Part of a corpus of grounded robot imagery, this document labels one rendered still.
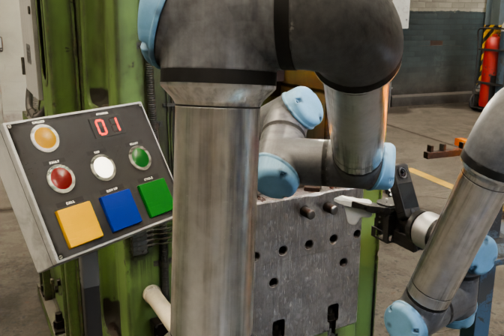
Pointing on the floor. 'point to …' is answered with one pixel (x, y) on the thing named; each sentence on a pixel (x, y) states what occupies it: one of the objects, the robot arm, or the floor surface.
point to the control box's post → (91, 294)
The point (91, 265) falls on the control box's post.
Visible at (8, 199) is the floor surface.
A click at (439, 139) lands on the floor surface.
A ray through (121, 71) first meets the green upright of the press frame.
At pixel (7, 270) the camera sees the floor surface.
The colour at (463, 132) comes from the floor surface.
